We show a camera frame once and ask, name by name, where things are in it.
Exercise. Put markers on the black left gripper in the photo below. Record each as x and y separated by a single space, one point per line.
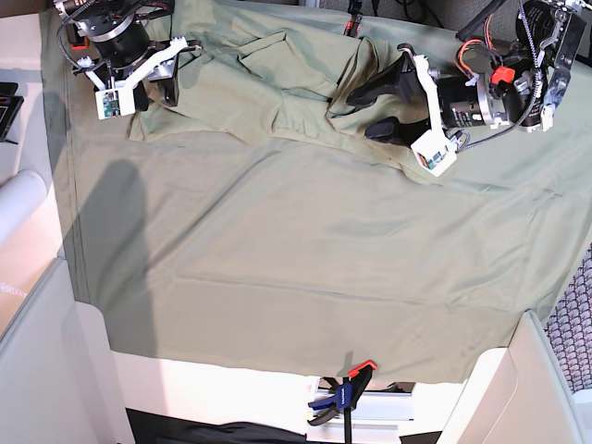
463 103

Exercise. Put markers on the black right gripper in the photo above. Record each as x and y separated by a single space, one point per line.
122 43

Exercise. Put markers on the light green T-shirt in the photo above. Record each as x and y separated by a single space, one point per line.
261 76

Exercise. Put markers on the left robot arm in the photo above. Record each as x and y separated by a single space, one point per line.
531 77

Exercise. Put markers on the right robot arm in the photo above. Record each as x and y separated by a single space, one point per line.
71 11

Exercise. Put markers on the orange black clamp top left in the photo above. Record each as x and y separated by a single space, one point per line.
76 40

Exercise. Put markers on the orange black clamp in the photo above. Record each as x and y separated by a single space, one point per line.
356 15
76 40

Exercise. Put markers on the orange black clamp top middle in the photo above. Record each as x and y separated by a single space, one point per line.
356 15

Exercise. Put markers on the black tablet device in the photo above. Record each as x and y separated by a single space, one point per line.
10 104

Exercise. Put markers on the white cylindrical tube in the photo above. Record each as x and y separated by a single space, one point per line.
20 197

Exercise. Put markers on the pale green table cloth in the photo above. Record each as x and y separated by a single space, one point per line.
295 257

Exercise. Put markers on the black mesh fabric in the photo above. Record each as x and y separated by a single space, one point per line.
569 328

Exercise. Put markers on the blue orange bar clamp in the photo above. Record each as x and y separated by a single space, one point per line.
344 397

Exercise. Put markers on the black cloth under table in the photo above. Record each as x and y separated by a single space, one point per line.
155 428

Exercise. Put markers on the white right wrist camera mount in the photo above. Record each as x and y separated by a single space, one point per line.
115 97

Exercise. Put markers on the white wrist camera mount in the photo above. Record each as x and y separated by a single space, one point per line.
435 149
115 97

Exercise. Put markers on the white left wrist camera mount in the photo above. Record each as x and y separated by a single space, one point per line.
435 149

